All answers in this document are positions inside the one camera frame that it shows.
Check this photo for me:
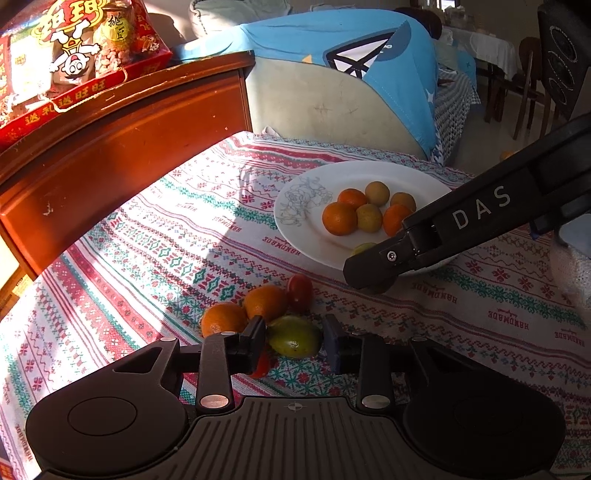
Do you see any black panel with circles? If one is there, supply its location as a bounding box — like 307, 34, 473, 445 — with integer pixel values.
537, 0, 591, 121

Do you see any small red tomato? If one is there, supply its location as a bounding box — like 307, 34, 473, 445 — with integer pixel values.
286, 274, 314, 315

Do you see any dining table with white cloth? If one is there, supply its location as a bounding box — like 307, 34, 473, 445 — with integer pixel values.
441, 25, 519, 80

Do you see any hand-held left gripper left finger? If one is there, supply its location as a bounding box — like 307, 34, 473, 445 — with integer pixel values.
99, 316, 269, 416

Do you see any red plum tomato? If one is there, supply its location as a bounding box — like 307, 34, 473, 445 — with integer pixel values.
249, 348, 271, 380

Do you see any white plate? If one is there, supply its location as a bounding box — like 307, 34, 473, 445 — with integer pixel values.
274, 161, 455, 278

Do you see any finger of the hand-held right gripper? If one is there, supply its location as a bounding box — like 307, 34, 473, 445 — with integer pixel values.
343, 228, 459, 295

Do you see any blue cloth covered chair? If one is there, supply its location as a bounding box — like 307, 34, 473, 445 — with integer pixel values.
180, 9, 445, 163

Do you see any wooden cabinet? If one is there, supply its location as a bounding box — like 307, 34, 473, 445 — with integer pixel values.
0, 51, 257, 280

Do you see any large orange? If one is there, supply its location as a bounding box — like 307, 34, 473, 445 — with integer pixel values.
202, 302, 249, 339

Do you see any red gift box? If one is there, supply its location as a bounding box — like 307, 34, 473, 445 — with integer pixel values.
0, 0, 174, 145

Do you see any pale green cushion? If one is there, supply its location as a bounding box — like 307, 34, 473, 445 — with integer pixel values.
189, 0, 293, 41

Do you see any wooden chair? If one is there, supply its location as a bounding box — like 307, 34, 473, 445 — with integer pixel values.
485, 37, 555, 140

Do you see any checkered blanket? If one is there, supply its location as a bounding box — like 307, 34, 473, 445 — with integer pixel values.
434, 67, 482, 163

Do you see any patterned woven tablecloth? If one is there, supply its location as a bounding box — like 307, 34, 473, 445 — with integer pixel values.
0, 131, 591, 480

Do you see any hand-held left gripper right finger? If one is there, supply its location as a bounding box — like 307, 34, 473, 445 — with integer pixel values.
322, 315, 467, 411

